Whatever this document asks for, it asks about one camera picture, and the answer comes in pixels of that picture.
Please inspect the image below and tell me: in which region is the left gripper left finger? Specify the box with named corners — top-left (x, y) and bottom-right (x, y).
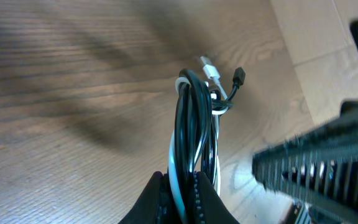
top-left (119, 171), bottom-right (170, 224)

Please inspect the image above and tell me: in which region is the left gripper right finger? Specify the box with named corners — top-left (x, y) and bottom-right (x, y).
top-left (190, 172), bottom-right (239, 224)

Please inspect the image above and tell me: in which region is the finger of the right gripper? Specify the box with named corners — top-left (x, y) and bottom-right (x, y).
top-left (252, 100), bottom-right (358, 223)

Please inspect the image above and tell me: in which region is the black USB cable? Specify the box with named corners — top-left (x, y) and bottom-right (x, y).
top-left (173, 66), bottom-right (246, 200)

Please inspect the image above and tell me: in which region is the white USB cable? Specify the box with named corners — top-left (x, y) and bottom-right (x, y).
top-left (167, 55), bottom-right (230, 224)

